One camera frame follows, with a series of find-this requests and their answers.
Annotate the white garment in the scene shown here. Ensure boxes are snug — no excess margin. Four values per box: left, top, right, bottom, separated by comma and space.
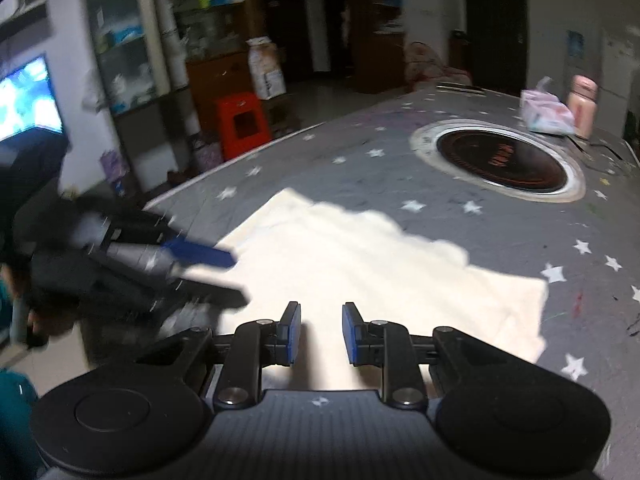
215, 187, 551, 393

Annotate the dark door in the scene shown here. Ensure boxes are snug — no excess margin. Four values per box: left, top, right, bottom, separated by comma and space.
462, 0, 528, 96

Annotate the purple patterned bag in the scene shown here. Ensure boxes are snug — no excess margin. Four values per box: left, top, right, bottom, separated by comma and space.
99, 149, 128, 196

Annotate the white glass display cabinet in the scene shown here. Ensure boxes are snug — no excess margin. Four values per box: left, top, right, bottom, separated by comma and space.
82, 0, 181, 118

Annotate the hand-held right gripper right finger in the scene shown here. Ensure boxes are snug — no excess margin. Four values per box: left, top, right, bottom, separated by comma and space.
342, 301, 506, 407

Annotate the red plastic stool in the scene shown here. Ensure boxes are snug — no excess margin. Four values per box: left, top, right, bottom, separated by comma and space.
215, 92, 273, 161

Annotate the wooden cabinet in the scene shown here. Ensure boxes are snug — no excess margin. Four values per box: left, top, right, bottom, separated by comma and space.
170, 0, 296, 136

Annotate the pink bottle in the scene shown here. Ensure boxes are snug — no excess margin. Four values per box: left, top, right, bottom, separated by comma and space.
567, 75, 598, 140

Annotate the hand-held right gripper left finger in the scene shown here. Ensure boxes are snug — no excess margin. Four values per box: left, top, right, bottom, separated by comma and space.
135, 301, 302, 409

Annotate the television screen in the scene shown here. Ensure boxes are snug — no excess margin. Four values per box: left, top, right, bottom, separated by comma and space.
0, 52, 68, 143

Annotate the clear plastic bag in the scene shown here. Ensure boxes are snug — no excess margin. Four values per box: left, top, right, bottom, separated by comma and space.
520, 77, 576, 136

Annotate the grey star-print tablecloth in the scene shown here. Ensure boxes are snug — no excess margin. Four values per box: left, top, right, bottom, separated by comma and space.
142, 82, 640, 480

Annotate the round black induction hob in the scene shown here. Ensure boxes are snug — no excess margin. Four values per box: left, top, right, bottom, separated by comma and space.
411, 119, 587, 204

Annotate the white printed sack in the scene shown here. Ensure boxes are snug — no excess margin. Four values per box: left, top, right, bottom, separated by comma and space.
248, 37, 287, 101

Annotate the brown wooden shelf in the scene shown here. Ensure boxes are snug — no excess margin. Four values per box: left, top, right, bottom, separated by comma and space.
350, 0, 406, 93

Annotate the white fridge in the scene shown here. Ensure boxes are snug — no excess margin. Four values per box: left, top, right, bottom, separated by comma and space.
600, 27, 640, 106

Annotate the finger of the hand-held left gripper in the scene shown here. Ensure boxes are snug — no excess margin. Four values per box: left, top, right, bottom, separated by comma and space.
107, 245, 251, 308
107, 215, 236, 268

